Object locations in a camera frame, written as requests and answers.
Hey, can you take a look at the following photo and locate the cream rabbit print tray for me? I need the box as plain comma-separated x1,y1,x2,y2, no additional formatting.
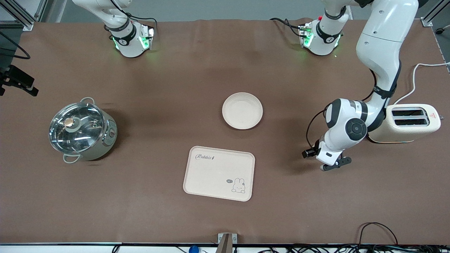
183,146,256,202

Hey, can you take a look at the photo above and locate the white toaster power cable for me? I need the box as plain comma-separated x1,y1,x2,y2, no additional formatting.
393,62,450,105

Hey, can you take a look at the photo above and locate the pale green electric pot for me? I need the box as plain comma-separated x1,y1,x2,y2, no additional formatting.
62,97,118,164

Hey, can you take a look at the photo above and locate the black left arm base cable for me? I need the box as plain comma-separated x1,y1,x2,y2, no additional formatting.
270,18,304,37

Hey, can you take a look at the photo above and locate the brown table mat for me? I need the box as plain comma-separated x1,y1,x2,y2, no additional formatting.
0,18,450,245

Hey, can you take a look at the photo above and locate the cream two-slot toaster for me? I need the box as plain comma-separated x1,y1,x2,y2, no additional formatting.
367,104,444,143

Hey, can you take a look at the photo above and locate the aluminium frame profile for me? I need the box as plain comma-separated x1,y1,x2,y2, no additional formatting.
0,0,49,31
420,0,450,27

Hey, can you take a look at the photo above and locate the black cable bundle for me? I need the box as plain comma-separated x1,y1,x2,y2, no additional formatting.
258,244,450,253

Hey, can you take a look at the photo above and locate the grey metal edge bracket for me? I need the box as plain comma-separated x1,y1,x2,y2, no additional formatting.
218,233,238,253

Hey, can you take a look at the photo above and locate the glass pot lid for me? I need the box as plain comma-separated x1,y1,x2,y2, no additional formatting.
49,102,107,154

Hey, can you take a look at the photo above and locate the black looped cable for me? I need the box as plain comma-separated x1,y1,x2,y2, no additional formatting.
358,222,399,246

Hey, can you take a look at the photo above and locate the round cream plate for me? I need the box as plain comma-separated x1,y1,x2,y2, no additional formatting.
222,92,263,130

